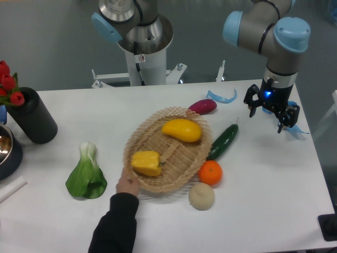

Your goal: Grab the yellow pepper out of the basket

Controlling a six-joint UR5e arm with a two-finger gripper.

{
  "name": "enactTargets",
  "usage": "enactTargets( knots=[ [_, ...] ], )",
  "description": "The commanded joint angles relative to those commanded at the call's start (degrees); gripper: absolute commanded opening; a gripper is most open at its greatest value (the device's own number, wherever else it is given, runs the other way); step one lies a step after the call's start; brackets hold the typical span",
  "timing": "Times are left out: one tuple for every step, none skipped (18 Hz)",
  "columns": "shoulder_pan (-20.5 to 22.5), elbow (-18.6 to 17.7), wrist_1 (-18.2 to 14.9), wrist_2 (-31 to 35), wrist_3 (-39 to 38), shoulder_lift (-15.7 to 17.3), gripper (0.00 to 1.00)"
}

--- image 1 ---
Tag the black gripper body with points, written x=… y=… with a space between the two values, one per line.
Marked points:
x=273 y=95

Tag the woven wicker basket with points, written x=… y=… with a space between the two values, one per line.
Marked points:
x=180 y=160

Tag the black sleeved forearm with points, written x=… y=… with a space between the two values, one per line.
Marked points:
x=116 y=230

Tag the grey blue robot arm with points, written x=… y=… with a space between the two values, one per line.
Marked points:
x=266 y=29

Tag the yellow bell pepper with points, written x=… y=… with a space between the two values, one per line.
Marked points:
x=147 y=163

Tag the person's hand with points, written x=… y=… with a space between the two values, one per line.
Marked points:
x=128 y=184

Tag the blue tape strip right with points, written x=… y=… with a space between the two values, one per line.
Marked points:
x=295 y=128

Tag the blue tape strip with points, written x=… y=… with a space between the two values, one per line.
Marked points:
x=221 y=99
x=295 y=128

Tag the green cucumber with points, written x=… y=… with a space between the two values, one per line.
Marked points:
x=223 y=142

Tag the purple sweet potato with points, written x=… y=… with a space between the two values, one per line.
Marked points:
x=203 y=107

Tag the yellow mango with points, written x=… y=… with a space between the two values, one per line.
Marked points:
x=182 y=129

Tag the orange tangerine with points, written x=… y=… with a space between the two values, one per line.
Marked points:
x=210 y=173

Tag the beige cantaloupe melon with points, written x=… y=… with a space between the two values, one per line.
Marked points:
x=201 y=196

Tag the black device at edge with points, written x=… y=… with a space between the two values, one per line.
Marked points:
x=328 y=226

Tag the green bok choy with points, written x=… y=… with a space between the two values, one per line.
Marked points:
x=87 y=179

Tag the black ribbed vase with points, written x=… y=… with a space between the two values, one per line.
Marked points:
x=33 y=117

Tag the red tulip flowers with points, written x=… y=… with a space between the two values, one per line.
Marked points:
x=10 y=92

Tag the white paper strip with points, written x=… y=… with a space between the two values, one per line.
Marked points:
x=12 y=187

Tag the dark metal bowl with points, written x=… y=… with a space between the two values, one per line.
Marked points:
x=11 y=152

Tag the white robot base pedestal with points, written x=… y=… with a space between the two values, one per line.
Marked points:
x=145 y=51

